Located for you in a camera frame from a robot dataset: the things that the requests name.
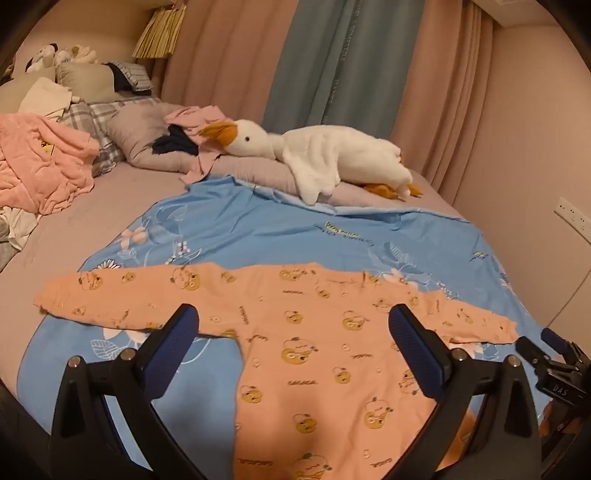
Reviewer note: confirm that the grey striped cloth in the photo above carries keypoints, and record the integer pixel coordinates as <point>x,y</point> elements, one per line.
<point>138,78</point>

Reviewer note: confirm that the bed with mauve sheet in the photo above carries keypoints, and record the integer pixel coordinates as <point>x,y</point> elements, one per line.
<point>69,240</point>

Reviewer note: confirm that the white wall socket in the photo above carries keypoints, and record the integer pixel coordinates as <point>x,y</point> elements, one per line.
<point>575,216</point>

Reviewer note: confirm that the blue curtain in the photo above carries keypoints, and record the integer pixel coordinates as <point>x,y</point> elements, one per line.
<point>341,60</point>

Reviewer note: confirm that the pink cloth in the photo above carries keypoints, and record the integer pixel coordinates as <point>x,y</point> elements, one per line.
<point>194,115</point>

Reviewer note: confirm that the grey plaid pillow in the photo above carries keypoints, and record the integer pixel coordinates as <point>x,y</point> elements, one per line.
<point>104,115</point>

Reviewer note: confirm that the blue floral blanket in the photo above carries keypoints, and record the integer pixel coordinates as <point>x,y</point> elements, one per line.
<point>277,230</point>

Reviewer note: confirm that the pile of white grey clothes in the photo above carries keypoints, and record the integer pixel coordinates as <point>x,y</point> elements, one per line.
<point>16,230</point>

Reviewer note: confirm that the white cloth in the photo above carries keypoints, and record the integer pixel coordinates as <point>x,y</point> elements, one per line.
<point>44,94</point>

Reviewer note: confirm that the black and white plush toy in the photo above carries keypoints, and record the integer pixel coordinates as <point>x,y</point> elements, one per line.
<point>44,57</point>

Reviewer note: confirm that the pink curtain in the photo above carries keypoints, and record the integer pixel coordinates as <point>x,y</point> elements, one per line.
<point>221,55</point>
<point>443,92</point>

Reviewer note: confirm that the grey bolster pillow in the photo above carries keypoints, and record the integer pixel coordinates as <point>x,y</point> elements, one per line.
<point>138,134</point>

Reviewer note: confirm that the yellow striped hanging cloth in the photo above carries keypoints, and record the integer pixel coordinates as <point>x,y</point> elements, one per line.
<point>159,32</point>

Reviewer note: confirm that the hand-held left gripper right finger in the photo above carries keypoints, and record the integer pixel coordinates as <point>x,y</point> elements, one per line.
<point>415,350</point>

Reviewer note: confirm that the white goose plush toy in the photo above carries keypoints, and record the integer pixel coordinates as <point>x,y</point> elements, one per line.
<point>332,157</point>

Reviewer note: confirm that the pink fleece garment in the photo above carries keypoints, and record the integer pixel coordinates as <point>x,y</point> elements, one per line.
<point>32,161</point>

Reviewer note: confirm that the cream plush toy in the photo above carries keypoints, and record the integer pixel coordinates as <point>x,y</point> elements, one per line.
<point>83,54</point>

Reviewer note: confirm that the beige pillow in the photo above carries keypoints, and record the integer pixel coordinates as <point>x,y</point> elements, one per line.
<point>87,81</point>

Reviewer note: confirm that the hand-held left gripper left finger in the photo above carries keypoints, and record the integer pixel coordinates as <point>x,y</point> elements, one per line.
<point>173,341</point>

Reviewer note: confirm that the orange cartoon print child's top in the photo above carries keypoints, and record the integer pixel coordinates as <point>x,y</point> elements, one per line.
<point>295,314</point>

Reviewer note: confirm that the dark navy cloth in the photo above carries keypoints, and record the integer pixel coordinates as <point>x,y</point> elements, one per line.
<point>178,141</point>

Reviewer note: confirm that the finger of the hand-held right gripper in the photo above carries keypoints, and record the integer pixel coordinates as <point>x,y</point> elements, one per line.
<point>531,351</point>
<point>556,340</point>

